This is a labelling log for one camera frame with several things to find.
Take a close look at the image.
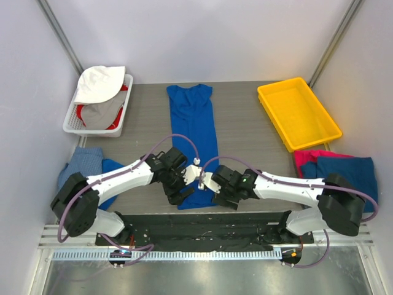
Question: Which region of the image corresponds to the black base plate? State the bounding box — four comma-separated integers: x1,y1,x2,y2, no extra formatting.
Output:
112,212,315,254

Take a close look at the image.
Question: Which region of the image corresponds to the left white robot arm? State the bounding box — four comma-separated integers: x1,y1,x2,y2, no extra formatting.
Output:
50,147,200,245

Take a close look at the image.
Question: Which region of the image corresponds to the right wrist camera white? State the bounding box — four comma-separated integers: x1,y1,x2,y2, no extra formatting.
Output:
198,172,221,194

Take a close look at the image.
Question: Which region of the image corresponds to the corner metal post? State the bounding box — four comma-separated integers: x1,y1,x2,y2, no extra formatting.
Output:
36,0,84,75
308,0,364,89

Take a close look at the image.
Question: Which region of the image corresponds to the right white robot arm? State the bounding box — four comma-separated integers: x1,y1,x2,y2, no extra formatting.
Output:
202,165,365,244

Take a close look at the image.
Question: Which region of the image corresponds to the white cloth in basket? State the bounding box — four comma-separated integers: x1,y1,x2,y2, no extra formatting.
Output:
74,66,126,104

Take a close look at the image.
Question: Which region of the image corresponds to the left corner metal post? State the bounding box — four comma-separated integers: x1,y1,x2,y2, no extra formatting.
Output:
36,0,84,75

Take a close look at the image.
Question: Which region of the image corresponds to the purple cable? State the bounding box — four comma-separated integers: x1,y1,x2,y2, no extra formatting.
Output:
57,133,201,267
198,155,379,269

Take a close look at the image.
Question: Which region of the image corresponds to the pink t shirt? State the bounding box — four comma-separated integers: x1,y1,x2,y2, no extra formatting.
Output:
293,150,352,178

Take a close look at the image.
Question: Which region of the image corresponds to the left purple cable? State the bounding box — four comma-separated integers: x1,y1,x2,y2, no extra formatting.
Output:
57,133,201,267

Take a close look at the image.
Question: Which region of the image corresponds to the white plastic basket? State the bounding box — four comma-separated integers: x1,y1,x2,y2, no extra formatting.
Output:
63,73,133,138

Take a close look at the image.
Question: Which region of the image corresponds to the blue printed t shirt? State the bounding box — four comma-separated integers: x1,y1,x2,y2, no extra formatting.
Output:
166,84,219,210

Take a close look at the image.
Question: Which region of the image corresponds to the blue cloth under checkered shirt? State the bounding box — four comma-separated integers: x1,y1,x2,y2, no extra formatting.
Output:
99,159,124,211

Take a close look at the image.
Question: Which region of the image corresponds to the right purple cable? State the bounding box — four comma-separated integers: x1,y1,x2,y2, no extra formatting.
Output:
198,155,379,269

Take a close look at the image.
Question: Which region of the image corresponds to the right corner metal post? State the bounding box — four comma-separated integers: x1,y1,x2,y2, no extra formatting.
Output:
308,0,364,89

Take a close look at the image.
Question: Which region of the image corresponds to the folded navy t shirt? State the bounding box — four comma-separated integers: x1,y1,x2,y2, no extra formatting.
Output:
295,157,378,203

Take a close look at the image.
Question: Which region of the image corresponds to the red cloth in basket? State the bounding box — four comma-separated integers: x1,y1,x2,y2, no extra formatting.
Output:
76,83,128,130

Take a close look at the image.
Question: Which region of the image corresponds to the yellow plastic tray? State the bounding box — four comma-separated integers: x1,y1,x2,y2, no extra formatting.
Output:
257,77,342,152

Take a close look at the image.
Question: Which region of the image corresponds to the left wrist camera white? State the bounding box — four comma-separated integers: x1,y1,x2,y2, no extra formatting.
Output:
182,158,201,185

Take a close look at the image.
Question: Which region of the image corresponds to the blue checkered shirt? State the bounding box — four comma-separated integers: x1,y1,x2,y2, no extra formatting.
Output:
57,147,104,190

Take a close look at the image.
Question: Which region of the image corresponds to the aluminium rail frame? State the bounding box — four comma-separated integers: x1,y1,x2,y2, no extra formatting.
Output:
30,214,392,294

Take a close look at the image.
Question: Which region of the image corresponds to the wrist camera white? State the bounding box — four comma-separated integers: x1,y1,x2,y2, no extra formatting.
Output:
198,172,221,194
182,158,201,185

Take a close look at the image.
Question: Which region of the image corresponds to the grey cloth in basket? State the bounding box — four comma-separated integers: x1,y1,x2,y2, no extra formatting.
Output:
82,92,128,132

